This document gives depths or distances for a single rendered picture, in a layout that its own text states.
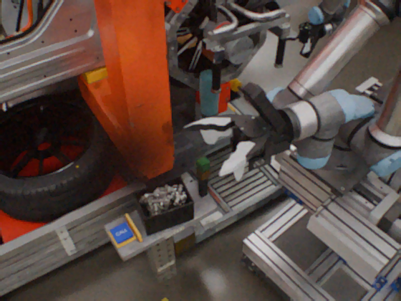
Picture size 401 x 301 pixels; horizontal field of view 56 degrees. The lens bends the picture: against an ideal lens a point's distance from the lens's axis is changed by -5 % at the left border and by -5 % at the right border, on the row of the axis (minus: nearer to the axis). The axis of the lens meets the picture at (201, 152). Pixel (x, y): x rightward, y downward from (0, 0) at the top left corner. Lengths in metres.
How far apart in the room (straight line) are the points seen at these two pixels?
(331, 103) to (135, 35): 0.62
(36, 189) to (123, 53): 0.77
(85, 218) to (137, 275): 0.42
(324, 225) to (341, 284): 0.56
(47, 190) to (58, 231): 0.18
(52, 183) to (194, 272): 0.79
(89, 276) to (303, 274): 1.00
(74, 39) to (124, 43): 0.59
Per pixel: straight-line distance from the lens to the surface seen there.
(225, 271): 1.95
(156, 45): 1.24
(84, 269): 2.04
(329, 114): 0.82
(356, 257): 1.26
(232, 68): 1.99
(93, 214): 1.74
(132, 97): 1.30
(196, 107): 2.17
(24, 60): 1.71
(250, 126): 0.75
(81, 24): 1.74
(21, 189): 1.74
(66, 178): 1.71
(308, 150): 0.90
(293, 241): 1.84
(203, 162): 1.46
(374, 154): 1.12
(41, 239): 1.73
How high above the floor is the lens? 1.75
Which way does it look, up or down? 47 degrees down
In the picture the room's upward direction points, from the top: straight up
